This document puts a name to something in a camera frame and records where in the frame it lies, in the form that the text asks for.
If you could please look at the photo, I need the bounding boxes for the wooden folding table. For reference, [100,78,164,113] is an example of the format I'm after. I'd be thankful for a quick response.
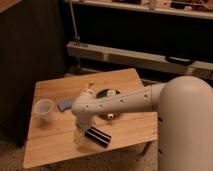
[23,69,157,168]

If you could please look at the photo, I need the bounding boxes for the black whiteboard eraser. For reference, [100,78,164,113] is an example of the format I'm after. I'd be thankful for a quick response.
[84,127,111,147]

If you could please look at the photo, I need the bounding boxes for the black case handle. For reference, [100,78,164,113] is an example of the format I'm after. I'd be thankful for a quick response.
[165,56,195,66]

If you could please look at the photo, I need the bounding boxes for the green plate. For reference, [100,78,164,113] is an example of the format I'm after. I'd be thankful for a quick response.
[95,88,122,120]

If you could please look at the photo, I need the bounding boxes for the wooden shelf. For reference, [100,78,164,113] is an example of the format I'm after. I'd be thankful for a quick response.
[63,0,213,20]

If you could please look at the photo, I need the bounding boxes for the translucent white cup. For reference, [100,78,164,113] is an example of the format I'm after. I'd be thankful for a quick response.
[33,99,54,122]

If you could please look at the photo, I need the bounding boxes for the blue sponge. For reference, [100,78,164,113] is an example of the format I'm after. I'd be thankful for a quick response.
[57,97,75,112]

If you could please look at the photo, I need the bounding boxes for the white glue bottle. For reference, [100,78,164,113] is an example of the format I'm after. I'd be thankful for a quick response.
[107,114,114,120]

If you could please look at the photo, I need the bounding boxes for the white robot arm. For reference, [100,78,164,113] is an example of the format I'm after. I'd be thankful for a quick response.
[71,76,213,171]

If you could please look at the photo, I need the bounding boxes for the long grey case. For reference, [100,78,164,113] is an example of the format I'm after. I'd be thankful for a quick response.
[66,41,213,80]

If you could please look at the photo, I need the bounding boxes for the orange carrot toy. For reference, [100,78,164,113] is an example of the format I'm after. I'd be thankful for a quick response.
[82,82,95,90]

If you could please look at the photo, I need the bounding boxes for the metal stand pole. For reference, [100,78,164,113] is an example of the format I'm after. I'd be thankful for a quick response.
[69,0,87,47]

